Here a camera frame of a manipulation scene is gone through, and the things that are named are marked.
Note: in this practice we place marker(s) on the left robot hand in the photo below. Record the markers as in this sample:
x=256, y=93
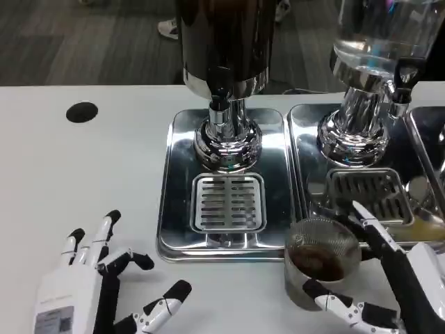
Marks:
x=66, y=292

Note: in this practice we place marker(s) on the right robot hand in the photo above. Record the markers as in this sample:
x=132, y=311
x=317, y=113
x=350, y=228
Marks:
x=424, y=278

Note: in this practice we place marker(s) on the clear ribbed glass cup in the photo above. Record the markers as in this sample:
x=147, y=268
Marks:
x=320, y=257

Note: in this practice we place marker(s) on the steel drain grid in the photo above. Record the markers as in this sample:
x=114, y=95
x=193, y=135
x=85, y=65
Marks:
x=372, y=193
x=227, y=202

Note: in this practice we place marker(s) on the steel drip tray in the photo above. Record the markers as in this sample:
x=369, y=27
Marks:
x=278, y=174
x=429, y=146
x=313, y=167

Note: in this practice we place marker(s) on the black tap lever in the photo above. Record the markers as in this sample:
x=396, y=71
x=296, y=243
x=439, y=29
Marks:
x=406, y=74

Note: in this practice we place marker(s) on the clear drink dispenser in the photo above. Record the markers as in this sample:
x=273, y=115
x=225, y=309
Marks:
x=365, y=69

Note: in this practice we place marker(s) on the person's white shoe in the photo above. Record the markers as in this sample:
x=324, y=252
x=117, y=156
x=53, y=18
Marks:
x=168, y=28

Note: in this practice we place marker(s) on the dark drink dispenser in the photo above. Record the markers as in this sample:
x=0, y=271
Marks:
x=226, y=41

